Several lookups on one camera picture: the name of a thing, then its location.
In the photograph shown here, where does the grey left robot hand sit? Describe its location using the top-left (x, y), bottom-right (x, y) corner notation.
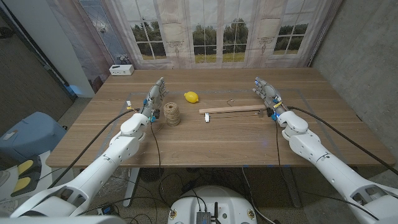
top-left (139, 77), bottom-right (169, 124)

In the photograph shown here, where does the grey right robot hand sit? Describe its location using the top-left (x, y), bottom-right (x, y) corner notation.
top-left (252, 77), bottom-right (289, 121)

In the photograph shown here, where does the jute twine spool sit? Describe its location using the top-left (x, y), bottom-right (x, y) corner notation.
top-left (163, 102), bottom-right (182, 127)

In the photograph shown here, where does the jute thread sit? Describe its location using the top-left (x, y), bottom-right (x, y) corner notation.
top-left (150, 122), bottom-right (166, 134)

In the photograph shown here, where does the yellow toy lemon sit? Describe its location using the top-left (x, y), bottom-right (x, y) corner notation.
top-left (183, 91), bottom-right (200, 104)

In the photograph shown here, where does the white power box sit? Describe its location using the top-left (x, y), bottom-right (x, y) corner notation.
top-left (108, 64), bottom-right (135, 77)

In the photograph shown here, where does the black round floor fan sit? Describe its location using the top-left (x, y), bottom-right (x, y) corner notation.
top-left (139, 167), bottom-right (165, 184)

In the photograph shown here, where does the white table leg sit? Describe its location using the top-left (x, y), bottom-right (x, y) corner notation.
top-left (123, 167), bottom-right (141, 208)

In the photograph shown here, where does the printed window backdrop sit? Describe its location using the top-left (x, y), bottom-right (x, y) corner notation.
top-left (46, 0), bottom-right (343, 70)

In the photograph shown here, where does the grey table leg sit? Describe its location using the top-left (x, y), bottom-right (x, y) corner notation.
top-left (281, 166), bottom-right (302, 208)

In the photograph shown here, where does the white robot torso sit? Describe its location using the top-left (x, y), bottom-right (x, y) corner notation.
top-left (167, 185), bottom-right (258, 224)

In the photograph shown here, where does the grey electronics box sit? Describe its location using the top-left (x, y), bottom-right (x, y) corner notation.
top-left (195, 211), bottom-right (212, 224)

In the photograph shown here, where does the thin black right hand cable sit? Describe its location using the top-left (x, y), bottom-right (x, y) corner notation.
top-left (274, 119), bottom-right (380, 222)

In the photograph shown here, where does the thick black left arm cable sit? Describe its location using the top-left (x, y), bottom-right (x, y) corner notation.
top-left (48, 108), bottom-right (141, 189)

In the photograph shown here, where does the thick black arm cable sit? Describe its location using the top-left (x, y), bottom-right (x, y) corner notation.
top-left (48, 108), bottom-right (141, 189)
top-left (287, 106), bottom-right (398, 177)

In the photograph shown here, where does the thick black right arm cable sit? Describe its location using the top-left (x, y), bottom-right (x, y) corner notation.
top-left (287, 106), bottom-right (398, 177)

